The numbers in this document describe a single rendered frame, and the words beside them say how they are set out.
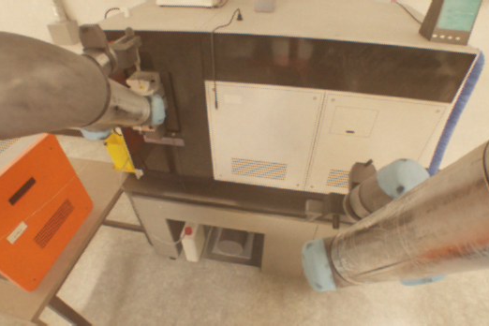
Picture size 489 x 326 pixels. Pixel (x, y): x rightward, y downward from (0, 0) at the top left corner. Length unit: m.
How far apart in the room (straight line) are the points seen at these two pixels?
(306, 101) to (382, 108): 0.24
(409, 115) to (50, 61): 0.94
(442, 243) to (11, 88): 0.38
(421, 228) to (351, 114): 0.75
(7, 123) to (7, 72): 0.05
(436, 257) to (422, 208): 0.04
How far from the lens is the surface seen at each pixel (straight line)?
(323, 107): 0.92
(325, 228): 1.26
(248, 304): 1.75
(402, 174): 0.47
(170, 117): 1.07
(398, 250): 0.26
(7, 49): 0.34
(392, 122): 1.00
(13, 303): 1.29
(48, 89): 0.33
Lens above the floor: 1.65
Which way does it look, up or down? 42 degrees down
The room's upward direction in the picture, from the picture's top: straight up
